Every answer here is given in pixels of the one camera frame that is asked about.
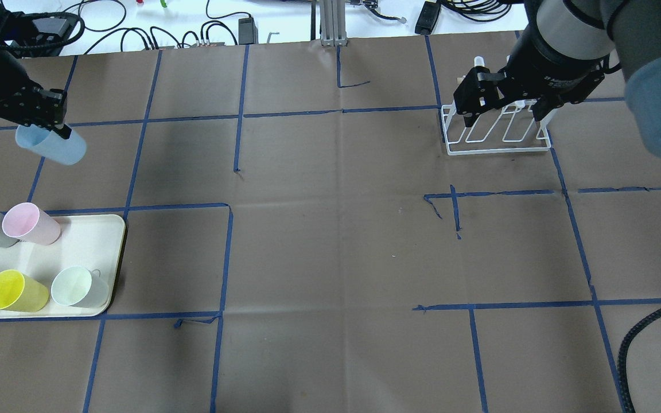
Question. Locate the black power adapter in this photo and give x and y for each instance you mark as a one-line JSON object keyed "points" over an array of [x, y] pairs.
{"points": [[427, 18]]}

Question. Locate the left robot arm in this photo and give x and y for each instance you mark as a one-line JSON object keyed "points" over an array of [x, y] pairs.
{"points": [[20, 35]]}

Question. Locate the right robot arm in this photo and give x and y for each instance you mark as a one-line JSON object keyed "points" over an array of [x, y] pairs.
{"points": [[593, 30]]}

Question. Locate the pink ikea cup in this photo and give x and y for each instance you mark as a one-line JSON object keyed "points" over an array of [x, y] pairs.
{"points": [[27, 222]]}

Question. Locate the cream plastic tray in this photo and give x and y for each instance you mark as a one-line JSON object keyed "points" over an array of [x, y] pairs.
{"points": [[91, 241]]}

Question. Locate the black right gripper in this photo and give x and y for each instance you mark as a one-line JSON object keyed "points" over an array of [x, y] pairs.
{"points": [[551, 64]]}

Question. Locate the white wire cup rack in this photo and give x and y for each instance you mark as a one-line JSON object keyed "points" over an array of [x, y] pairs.
{"points": [[510, 129]]}

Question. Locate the aluminium frame post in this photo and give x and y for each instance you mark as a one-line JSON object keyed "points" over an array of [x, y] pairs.
{"points": [[333, 23]]}

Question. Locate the yellow ikea cup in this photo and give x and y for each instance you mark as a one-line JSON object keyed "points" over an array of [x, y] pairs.
{"points": [[19, 292]]}

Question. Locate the pale green ikea cup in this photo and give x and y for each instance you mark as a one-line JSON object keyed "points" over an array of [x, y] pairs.
{"points": [[80, 287]]}

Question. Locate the light blue ikea cup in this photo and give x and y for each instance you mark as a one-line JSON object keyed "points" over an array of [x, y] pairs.
{"points": [[49, 145]]}

